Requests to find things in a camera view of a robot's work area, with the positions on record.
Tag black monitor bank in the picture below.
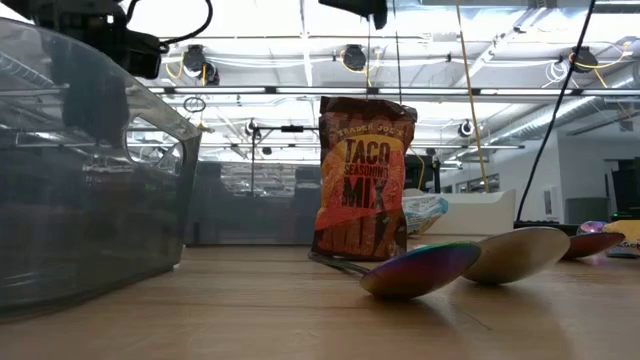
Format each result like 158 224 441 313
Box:
610 158 640 217

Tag teal-handled purple-bowl spoon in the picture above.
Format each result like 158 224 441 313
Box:
576 220 609 236

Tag black background monitor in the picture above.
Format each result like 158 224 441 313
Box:
403 153 441 192

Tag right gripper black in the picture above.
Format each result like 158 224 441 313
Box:
318 0 389 30

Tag blue white chip bag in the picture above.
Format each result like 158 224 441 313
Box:
402 193 450 236

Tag yellow hanging cable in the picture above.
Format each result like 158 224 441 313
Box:
453 0 491 195

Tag rainbow iridescent spoon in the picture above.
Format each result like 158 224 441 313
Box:
307 241 483 301

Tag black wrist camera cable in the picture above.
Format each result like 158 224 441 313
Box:
127 0 215 54

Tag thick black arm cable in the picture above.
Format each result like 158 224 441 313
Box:
514 0 597 222

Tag brown taco seasoning packet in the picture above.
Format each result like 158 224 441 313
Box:
310 96 418 262

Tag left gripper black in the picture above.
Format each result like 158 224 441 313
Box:
17 0 132 145

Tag teal-handled pink-bowl spoon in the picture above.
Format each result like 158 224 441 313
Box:
560 231 627 261

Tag small grey translucent bin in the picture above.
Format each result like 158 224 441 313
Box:
183 159 324 247

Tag large grey translucent bin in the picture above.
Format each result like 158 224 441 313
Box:
0 17 202 321

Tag white plastic bin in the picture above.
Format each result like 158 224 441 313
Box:
402 187 517 237

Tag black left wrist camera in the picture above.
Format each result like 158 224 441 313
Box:
123 30 165 80

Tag orange-handled silver spoon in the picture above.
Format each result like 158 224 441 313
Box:
462 226 572 287

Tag long ceiling light rail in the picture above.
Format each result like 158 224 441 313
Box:
149 84 640 99

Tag grey office chair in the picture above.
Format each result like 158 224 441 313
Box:
564 197 610 225

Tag yellow orange chicken ramen packet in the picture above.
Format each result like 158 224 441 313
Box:
602 219 640 260

